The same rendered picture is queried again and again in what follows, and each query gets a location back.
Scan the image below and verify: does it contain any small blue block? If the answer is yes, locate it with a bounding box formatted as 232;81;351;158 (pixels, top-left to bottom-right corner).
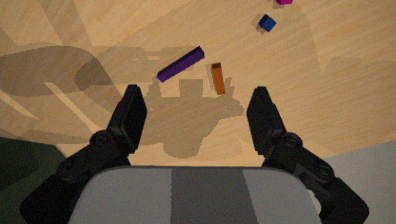
259;14;276;33

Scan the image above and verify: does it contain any orange-brown rectangular bar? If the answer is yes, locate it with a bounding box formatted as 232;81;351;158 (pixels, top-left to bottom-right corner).
212;62;225;95

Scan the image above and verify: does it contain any magenta rectangular block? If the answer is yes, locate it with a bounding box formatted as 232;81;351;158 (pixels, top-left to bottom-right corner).
276;0;293;5

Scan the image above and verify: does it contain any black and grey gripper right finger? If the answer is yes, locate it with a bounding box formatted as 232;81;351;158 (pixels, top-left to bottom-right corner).
246;86;369;224

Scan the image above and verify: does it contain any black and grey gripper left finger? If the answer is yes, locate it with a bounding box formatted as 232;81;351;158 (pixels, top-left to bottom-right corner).
19;84;147;224

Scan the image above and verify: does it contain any dark purple rod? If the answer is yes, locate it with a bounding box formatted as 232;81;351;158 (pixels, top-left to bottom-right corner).
157;46;205;83

